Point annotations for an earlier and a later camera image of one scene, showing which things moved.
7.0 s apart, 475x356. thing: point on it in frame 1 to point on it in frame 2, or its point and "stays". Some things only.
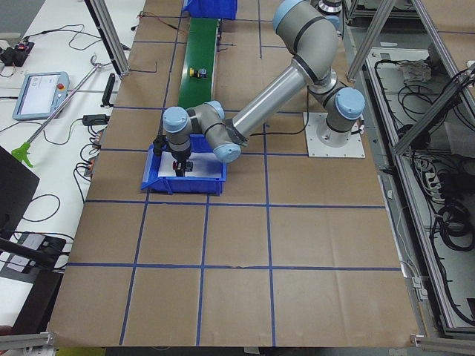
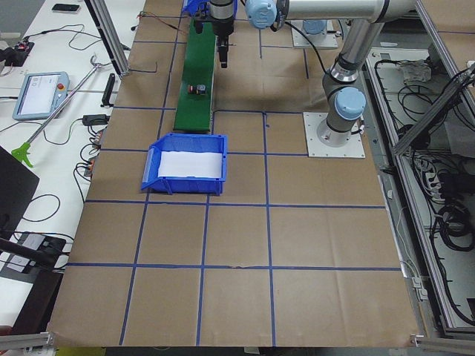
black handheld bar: (108, 91) stays
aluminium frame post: (110, 36) stays
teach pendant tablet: (39, 94) stays
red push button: (188, 165) to (197, 89)
